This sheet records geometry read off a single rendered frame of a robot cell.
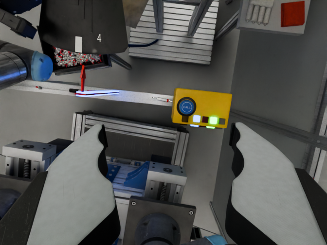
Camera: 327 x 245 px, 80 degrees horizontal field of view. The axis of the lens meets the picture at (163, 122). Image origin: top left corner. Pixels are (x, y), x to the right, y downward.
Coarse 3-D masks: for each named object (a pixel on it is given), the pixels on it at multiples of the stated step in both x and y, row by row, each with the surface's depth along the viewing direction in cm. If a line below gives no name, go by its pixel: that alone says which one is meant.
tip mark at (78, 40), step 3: (75, 36) 43; (75, 39) 43; (78, 39) 43; (81, 39) 43; (75, 42) 43; (78, 42) 43; (81, 42) 43; (75, 45) 44; (78, 45) 43; (81, 45) 43; (75, 48) 44; (78, 48) 44; (81, 48) 43; (75, 51) 44; (78, 51) 44; (81, 51) 44
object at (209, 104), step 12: (180, 96) 55; (192, 96) 55; (204, 96) 55; (216, 96) 55; (228, 96) 55; (204, 108) 56; (216, 108) 56; (228, 108) 56; (180, 120) 56; (192, 120) 56
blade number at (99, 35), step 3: (96, 33) 42; (99, 33) 42; (102, 33) 42; (96, 36) 42; (99, 36) 42; (102, 36) 42; (96, 39) 42; (99, 39) 42; (102, 39) 42; (96, 42) 42; (99, 42) 42; (102, 42) 42
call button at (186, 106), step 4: (184, 100) 54; (188, 100) 54; (180, 104) 55; (184, 104) 54; (188, 104) 54; (192, 104) 54; (180, 108) 55; (184, 108) 55; (188, 108) 55; (192, 108) 55; (184, 112) 55; (188, 112) 55
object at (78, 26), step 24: (48, 0) 42; (72, 0) 41; (96, 0) 41; (120, 0) 41; (48, 24) 44; (72, 24) 42; (96, 24) 42; (120, 24) 41; (72, 48) 44; (96, 48) 43; (120, 48) 42
